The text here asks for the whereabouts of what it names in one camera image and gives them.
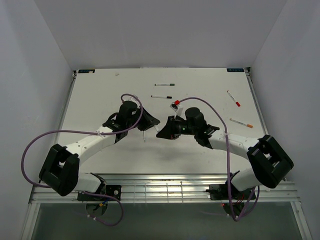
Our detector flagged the left blue corner label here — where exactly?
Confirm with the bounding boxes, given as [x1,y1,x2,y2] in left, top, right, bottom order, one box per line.
[78,69,95,74]

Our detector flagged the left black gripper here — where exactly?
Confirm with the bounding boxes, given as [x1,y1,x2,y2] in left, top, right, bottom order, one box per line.
[126,105,160,131]

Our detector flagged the right blue corner label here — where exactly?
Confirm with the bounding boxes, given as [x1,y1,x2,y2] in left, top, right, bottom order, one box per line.
[226,68,245,73]

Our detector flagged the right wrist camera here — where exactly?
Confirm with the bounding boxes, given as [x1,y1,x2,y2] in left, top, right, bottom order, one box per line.
[170,100,184,117]

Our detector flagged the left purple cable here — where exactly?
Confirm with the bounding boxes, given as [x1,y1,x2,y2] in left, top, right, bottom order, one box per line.
[21,93,145,227]

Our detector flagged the blue corner label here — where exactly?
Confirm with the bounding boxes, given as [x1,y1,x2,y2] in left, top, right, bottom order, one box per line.
[78,69,95,74]
[226,68,245,73]

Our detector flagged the red capped marker pen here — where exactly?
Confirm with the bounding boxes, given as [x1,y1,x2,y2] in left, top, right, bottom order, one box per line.
[226,90,241,107]

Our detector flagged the black capped marker pen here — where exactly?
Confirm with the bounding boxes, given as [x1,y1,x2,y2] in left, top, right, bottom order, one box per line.
[151,95,173,99]

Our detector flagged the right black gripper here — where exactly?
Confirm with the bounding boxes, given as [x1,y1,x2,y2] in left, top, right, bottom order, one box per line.
[156,115,197,140]

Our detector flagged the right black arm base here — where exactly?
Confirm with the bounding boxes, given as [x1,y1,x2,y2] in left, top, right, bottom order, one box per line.
[205,183,253,201]

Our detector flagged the orange capped marker pen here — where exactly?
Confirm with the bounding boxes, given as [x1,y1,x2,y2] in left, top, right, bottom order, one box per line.
[229,118,254,129]

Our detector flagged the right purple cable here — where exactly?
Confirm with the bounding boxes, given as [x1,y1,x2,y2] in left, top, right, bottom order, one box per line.
[178,97,261,222]

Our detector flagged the purple cable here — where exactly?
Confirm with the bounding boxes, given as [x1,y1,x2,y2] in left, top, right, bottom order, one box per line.
[178,97,261,222]
[21,93,145,227]

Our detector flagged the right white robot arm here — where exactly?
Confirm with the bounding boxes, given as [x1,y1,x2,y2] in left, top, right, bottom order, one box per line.
[156,107,294,199]

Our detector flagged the green capped marker pen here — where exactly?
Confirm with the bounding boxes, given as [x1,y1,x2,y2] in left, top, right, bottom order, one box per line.
[154,83,175,87]

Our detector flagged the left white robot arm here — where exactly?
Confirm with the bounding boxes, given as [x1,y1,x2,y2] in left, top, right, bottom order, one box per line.
[39,100,160,200]

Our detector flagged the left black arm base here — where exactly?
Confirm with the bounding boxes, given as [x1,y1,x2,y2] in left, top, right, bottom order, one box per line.
[77,184,122,202]

